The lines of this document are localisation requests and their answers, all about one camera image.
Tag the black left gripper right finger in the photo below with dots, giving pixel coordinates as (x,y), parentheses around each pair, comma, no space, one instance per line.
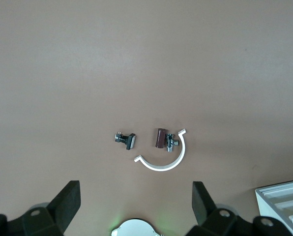
(201,201)

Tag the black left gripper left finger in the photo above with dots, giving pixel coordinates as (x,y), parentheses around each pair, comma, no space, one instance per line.
(67,201)

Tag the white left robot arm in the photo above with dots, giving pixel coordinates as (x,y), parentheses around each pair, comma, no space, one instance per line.
(136,228)

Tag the white curved pipe clamp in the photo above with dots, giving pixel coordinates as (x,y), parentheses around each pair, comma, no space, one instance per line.
(182,147)

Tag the small black clip part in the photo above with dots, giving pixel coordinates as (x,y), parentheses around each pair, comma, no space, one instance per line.
(129,141)

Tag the brown table cover mat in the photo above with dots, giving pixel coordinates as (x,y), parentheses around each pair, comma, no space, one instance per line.
(146,73)

